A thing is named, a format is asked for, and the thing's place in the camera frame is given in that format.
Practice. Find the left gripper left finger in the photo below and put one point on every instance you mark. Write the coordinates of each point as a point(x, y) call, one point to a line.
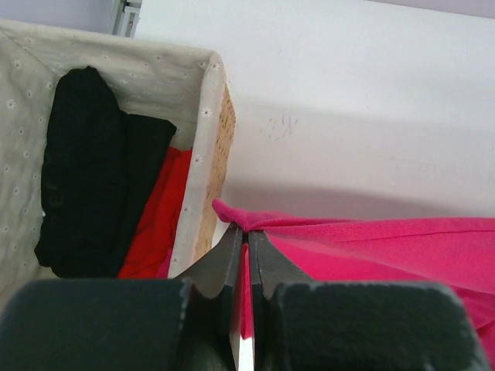
point(146, 324)

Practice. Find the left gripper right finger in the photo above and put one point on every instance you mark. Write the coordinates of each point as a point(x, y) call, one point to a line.
point(303, 324)

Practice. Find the pink t shirt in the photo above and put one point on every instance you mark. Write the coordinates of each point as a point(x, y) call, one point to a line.
point(457, 252)

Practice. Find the red garment in basket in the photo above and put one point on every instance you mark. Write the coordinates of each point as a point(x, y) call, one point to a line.
point(150, 252)

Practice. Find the black garment in basket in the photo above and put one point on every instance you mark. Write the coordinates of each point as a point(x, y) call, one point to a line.
point(100, 166)

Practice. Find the wicker basket with liner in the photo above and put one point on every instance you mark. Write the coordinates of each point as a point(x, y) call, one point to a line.
point(185, 85)

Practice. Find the left aluminium corner post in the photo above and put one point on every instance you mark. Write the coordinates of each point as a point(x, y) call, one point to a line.
point(124, 17)

